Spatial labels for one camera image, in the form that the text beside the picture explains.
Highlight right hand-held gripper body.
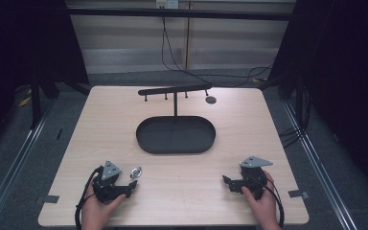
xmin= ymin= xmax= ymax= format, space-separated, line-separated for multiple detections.
xmin=233 ymin=155 xmax=274 ymax=201

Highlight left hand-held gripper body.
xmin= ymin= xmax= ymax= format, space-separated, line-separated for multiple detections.
xmin=92 ymin=159 xmax=132 ymax=205

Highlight person's left hand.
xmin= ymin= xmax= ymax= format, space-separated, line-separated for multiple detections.
xmin=80 ymin=183 xmax=127 ymax=230

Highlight person's right hand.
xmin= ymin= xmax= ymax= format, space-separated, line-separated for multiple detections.
xmin=241 ymin=170 xmax=283 ymax=230

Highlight small silver metal object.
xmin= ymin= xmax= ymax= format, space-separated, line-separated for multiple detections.
xmin=129 ymin=166 xmax=143 ymax=180

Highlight grey tape piece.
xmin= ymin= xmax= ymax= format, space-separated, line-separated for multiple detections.
xmin=34 ymin=194 xmax=60 ymax=205
xmin=287 ymin=189 xmax=311 ymax=199

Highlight black hook stand with tray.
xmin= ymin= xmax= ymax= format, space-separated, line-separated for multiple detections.
xmin=135 ymin=83 xmax=217 ymax=155

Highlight yellow floor object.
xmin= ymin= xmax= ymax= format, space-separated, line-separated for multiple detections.
xmin=16 ymin=89 xmax=33 ymax=108

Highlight dark curtain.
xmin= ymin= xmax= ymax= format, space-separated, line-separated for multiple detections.
xmin=262 ymin=0 xmax=368 ymax=199
xmin=0 ymin=0 xmax=90 ymax=161

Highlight black horizontal bar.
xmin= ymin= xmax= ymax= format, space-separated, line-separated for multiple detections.
xmin=66 ymin=7 xmax=296 ymax=22

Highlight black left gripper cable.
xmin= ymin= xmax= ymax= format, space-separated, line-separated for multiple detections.
xmin=74 ymin=165 xmax=105 ymax=230

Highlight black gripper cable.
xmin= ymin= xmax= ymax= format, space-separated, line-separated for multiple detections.
xmin=262 ymin=177 xmax=286 ymax=228
xmin=74 ymin=165 xmax=105 ymax=230

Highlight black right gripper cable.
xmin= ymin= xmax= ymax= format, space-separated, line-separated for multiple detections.
xmin=262 ymin=177 xmax=286 ymax=228

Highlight black floor cables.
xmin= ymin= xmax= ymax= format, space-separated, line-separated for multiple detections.
xmin=278 ymin=89 xmax=312 ymax=150

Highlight metal floor rail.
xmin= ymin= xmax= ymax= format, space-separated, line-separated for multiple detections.
xmin=0 ymin=99 xmax=57 ymax=230
xmin=281 ymin=100 xmax=360 ymax=230

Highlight black wall cable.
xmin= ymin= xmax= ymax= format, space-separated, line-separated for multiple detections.
xmin=160 ymin=15 xmax=274 ymax=88

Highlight white wall outlet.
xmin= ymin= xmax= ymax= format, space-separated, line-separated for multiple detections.
xmin=155 ymin=0 xmax=180 ymax=10

